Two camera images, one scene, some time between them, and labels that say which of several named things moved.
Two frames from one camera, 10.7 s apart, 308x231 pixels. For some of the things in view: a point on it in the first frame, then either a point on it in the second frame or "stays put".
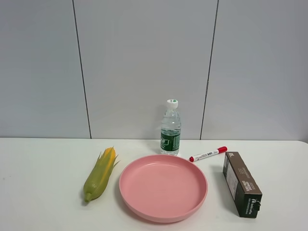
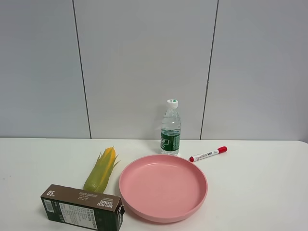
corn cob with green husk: x=96 y=182 stays put
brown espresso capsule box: x=243 y=189 -> x=85 y=208
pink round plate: x=163 y=188 stays put
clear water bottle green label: x=170 y=130 stays put
